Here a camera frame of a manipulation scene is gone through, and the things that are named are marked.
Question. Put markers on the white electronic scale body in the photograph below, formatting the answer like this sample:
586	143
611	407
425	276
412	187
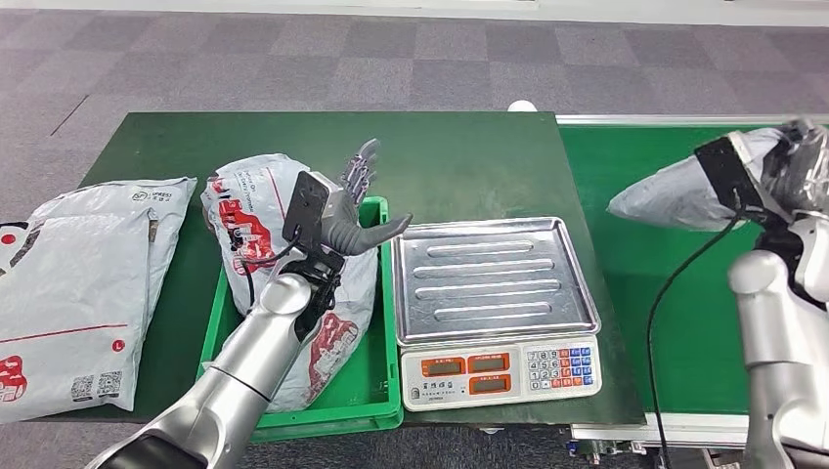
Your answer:
453	388

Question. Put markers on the steel scale tray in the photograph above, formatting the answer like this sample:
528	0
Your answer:
492	278

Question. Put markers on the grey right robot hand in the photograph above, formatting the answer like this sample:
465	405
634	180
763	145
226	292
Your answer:
800	168

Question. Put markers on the grey parcel bold red print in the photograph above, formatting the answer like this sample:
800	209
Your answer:
252	194

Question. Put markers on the flat grey express mailer bag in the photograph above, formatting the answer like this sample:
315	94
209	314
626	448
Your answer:
158	207

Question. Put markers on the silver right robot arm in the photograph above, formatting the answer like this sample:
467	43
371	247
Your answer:
784	336

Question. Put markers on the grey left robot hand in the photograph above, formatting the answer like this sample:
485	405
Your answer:
350	226

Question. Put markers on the green conveyor belt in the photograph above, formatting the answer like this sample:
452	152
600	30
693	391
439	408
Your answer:
647	291

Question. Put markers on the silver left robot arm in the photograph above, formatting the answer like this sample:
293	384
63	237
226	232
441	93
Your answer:
239	375

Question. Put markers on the grey parcel faint print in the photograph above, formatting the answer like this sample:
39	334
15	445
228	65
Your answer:
337	349

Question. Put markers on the grey parcel thin red line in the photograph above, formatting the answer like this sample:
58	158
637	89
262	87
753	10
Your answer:
673	194

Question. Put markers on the white table foot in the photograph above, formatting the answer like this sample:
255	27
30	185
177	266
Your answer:
490	430

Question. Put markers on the large flat grey mailer bag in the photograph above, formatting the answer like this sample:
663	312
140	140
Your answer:
65	311

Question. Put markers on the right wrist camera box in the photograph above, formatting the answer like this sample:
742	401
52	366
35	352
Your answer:
728	175

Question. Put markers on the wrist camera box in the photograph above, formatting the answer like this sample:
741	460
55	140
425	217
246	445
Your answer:
304	207
728	175

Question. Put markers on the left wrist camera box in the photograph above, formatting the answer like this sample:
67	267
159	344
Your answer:
304	207

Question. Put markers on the green plastic crate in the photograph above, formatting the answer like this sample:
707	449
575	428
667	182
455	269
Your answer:
362	395

